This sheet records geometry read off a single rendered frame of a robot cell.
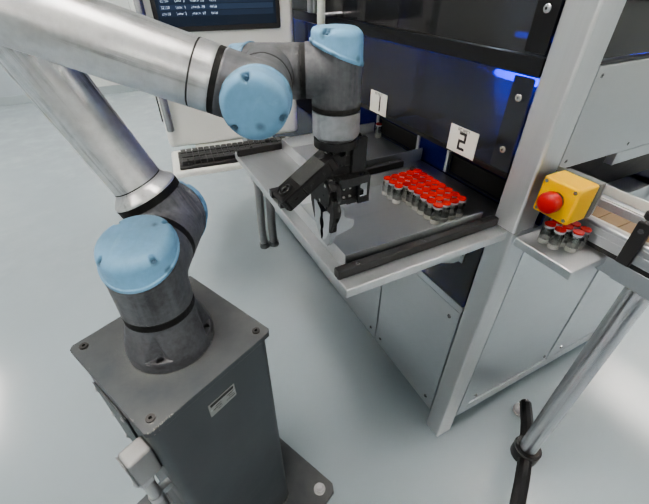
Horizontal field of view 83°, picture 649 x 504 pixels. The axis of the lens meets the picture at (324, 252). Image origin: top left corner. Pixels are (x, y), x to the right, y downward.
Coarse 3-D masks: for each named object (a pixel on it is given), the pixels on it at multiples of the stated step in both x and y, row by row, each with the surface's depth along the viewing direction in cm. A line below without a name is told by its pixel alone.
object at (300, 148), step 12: (360, 132) 126; (372, 132) 128; (288, 144) 110; (300, 144) 118; (312, 144) 119; (372, 144) 119; (384, 144) 119; (300, 156) 104; (372, 156) 111; (384, 156) 103; (396, 156) 105; (408, 156) 107; (420, 156) 109
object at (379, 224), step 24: (408, 168) 98; (312, 216) 78; (360, 216) 84; (384, 216) 84; (408, 216) 84; (480, 216) 80; (336, 240) 77; (360, 240) 77; (384, 240) 77; (408, 240) 74
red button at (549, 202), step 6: (546, 192) 66; (552, 192) 66; (540, 198) 67; (546, 198) 66; (552, 198) 65; (558, 198) 65; (540, 204) 67; (546, 204) 66; (552, 204) 65; (558, 204) 65; (540, 210) 68; (546, 210) 66; (552, 210) 66; (558, 210) 66
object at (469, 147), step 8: (456, 128) 84; (464, 128) 82; (456, 136) 85; (464, 136) 83; (472, 136) 81; (448, 144) 88; (456, 144) 86; (464, 144) 83; (472, 144) 81; (456, 152) 86; (464, 152) 84; (472, 152) 82; (472, 160) 83
